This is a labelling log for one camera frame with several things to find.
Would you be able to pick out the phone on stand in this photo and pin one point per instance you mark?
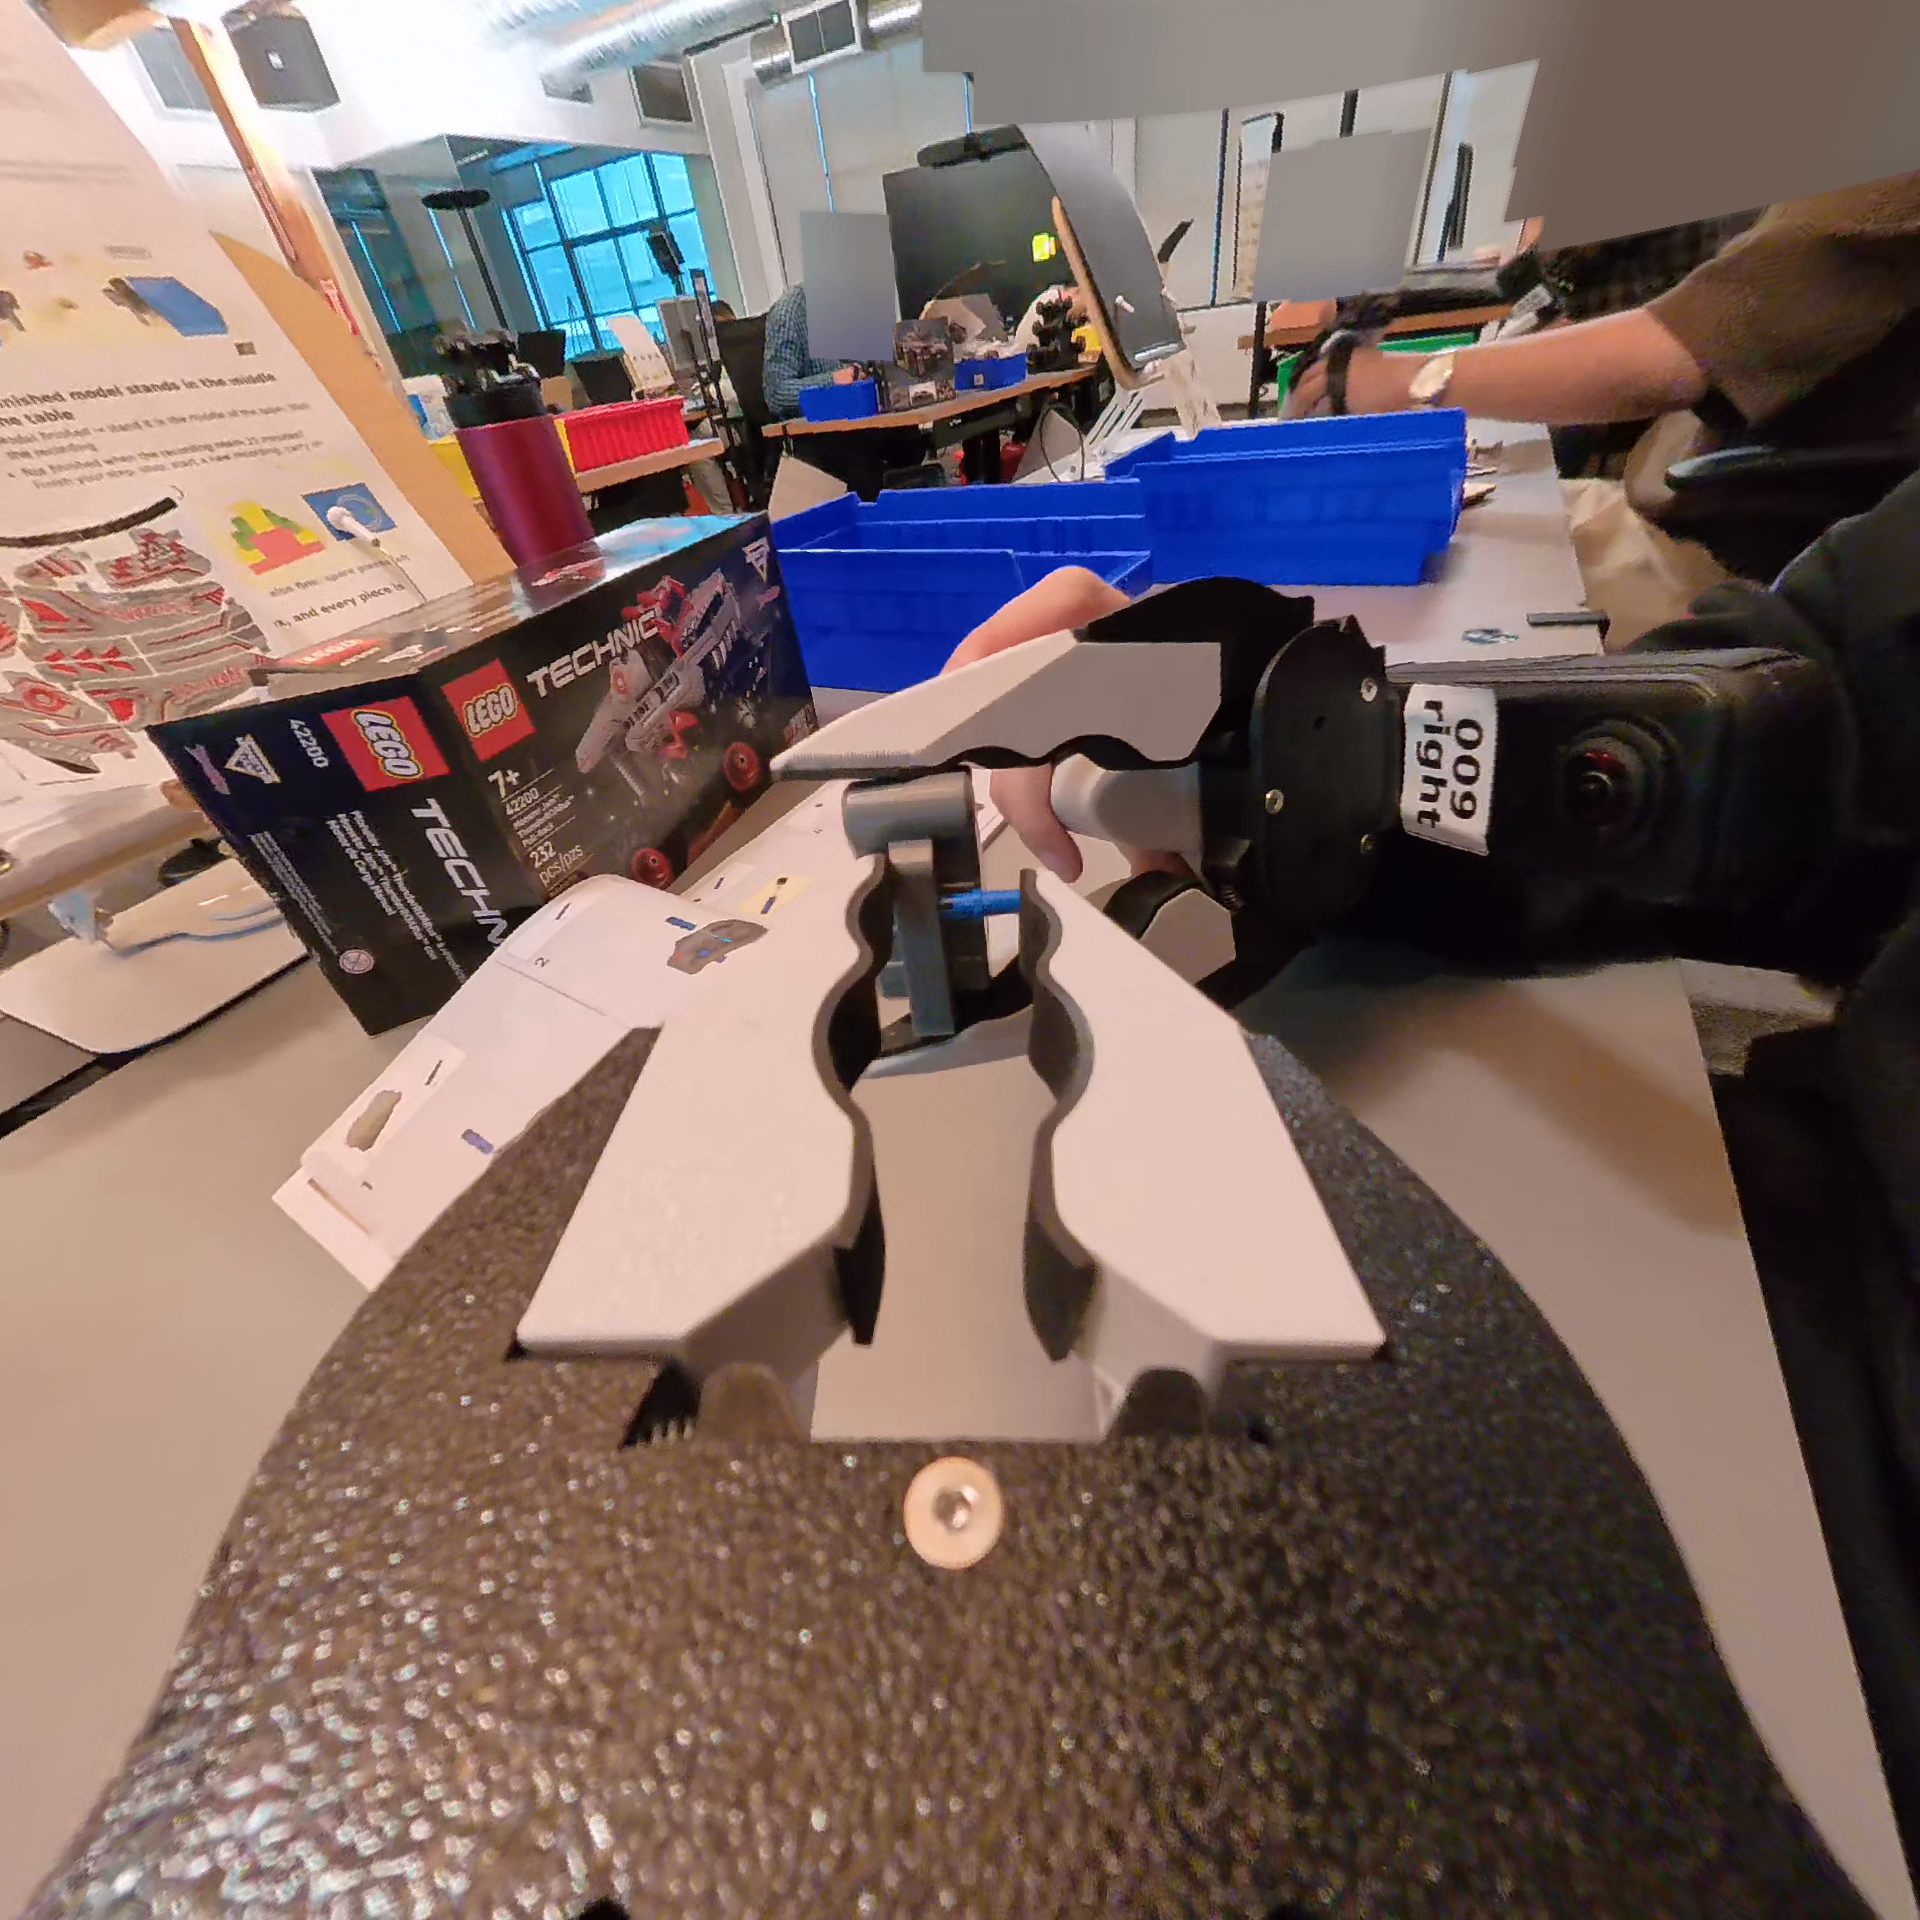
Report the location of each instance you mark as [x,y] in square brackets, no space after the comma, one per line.
[1119,288]

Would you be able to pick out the brown cardboard stand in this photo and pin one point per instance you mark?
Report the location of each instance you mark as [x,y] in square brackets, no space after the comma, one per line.
[345,379]

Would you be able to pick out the blue toy pin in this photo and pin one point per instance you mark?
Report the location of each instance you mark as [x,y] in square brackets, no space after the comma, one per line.
[990,903]

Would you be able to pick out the printed instruction poster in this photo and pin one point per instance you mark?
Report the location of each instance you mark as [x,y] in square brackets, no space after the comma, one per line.
[149,379]

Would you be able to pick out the white printed card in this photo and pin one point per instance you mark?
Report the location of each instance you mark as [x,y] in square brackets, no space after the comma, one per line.
[133,966]

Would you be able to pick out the blue plastic bin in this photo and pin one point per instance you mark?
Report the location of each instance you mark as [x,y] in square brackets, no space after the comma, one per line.
[960,578]
[1302,485]

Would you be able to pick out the grey desk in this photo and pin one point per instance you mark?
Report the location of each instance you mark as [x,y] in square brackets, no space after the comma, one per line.
[149,1274]

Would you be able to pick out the red plastic bin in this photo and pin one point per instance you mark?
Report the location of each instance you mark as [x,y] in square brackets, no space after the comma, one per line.
[629,435]

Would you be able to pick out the black wall speaker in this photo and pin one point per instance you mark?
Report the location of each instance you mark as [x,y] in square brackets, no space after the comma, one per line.
[275,55]

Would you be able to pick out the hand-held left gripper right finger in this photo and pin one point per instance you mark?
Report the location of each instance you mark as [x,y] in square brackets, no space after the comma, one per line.
[1200,1200]

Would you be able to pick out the person's right hand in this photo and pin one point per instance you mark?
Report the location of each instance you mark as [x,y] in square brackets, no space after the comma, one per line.
[1033,616]

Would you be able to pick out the grey toy beam piece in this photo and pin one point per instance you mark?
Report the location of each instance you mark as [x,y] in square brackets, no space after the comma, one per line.
[917,902]

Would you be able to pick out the black computer monitor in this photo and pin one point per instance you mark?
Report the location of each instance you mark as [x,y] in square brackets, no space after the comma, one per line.
[960,225]

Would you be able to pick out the toy instruction booklet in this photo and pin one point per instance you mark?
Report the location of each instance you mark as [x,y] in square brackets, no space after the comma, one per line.
[496,1020]

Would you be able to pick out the black toy set box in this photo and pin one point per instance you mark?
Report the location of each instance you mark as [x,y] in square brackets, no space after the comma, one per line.
[496,750]

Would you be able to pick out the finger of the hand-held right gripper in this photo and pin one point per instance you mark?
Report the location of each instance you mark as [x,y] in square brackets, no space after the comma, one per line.
[1050,698]
[1141,804]

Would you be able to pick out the maroon tumbler with black lid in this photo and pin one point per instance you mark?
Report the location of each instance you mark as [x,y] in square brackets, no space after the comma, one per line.
[518,485]

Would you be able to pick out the person's dark jacket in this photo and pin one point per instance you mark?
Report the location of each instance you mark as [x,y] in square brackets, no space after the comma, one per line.
[1830,1350]

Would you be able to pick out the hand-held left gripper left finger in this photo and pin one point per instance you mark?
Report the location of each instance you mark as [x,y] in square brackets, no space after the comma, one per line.
[704,1184]

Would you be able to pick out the another person's forearm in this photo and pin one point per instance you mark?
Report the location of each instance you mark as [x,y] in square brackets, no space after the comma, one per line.
[1651,331]

